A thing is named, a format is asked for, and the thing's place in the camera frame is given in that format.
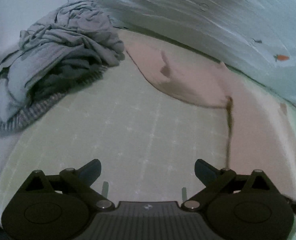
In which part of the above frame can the beige long sleeve shirt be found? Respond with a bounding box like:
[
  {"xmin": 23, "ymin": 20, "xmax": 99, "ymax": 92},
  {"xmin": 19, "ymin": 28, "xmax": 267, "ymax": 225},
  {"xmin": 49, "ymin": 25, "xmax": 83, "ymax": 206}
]
[{"xmin": 125, "ymin": 38, "xmax": 296, "ymax": 197}]

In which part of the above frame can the green grid cutting mat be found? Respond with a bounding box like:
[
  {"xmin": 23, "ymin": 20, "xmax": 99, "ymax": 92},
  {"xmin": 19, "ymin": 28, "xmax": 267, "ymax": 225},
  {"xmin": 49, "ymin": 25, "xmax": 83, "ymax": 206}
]
[{"xmin": 0, "ymin": 28, "xmax": 296, "ymax": 221}]

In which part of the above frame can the grey garment pile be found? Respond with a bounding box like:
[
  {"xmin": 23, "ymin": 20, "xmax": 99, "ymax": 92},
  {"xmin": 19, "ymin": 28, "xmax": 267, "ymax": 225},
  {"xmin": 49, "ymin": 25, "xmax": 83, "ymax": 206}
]
[{"xmin": 0, "ymin": 0, "xmax": 124, "ymax": 122}]

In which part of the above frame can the blue checkered shirt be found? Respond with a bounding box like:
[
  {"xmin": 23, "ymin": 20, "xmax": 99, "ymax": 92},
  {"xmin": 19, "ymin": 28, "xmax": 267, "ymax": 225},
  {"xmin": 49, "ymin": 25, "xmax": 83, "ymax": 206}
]
[{"xmin": 0, "ymin": 64, "xmax": 107, "ymax": 136}]

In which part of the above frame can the carrot print light sheet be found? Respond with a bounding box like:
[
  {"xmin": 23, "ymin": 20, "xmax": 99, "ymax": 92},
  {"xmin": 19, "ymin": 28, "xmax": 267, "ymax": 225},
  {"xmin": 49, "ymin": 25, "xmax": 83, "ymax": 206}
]
[{"xmin": 69, "ymin": 0, "xmax": 296, "ymax": 104}]

